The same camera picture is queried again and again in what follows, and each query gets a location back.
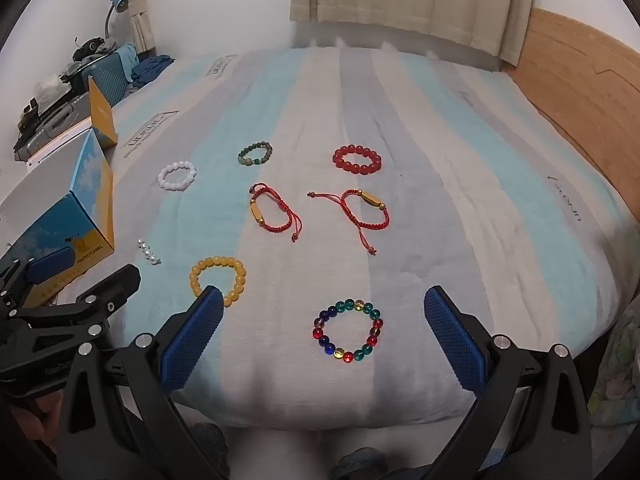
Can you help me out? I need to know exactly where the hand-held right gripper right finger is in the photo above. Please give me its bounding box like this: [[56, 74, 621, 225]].
[[423, 285, 593, 480]]

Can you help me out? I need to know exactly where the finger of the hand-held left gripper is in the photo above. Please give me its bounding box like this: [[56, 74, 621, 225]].
[[0, 247, 75, 313], [47, 263, 142, 321]]

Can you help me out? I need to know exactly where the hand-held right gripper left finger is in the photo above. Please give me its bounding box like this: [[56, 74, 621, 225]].
[[57, 285, 226, 480]]

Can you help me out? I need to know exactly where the blue and yellow cardboard box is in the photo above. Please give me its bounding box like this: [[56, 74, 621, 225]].
[[0, 76, 119, 309]]

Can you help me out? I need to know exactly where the red cord bracelet gold tube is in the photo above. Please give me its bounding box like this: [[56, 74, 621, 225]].
[[248, 183, 303, 243], [307, 187, 391, 256]]

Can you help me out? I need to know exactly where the person's left hand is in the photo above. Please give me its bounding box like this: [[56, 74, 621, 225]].
[[10, 394, 63, 458]]

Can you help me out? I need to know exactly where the small pearl strand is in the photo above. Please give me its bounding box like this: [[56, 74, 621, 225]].
[[136, 238, 162, 266]]

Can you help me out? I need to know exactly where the striped blue grey blanket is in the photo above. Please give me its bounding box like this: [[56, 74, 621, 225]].
[[102, 47, 637, 431]]

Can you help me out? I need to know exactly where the silver hard case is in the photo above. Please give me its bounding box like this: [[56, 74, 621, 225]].
[[13, 91, 95, 162]]

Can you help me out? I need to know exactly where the dark blue shoe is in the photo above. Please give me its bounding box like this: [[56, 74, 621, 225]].
[[329, 447, 392, 480]]

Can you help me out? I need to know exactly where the pastel floral cloth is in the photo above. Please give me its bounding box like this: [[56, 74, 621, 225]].
[[587, 305, 640, 428]]

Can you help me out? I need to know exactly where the blue ribbed suitcase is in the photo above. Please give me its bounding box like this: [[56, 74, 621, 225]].
[[75, 51, 127, 107]]

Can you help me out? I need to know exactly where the dark bag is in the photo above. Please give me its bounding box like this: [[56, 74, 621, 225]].
[[72, 36, 119, 62]]

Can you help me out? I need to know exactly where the teal cloth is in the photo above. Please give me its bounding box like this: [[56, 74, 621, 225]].
[[116, 43, 139, 81]]

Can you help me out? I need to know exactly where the dark blue clothing pile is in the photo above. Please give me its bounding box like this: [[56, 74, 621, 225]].
[[131, 54, 175, 84]]

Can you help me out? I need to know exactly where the narrow beige curtain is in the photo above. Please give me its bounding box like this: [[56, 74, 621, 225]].
[[129, 9, 157, 55]]

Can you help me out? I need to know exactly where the blue desk lamp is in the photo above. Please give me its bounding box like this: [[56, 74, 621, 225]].
[[104, 0, 129, 43]]

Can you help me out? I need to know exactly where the wooden headboard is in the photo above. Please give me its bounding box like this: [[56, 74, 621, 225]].
[[500, 7, 640, 221]]

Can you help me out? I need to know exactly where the yellow bead bracelet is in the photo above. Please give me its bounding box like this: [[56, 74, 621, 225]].
[[188, 256, 247, 307]]

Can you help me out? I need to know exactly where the white bead bracelet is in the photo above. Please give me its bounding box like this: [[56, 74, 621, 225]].
[[157, 160, 197, 192]]

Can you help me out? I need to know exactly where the multicoloured glass bead bracelet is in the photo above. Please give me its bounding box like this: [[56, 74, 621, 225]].
[[312, 298, 385, 362]]

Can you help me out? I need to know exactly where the brown and green bead bracelet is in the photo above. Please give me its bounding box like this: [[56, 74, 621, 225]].
[[237, 141, 275, 167]]

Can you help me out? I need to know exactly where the red bead bracelet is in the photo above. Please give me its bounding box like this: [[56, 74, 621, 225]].
[[332, 144, 383, 176]]

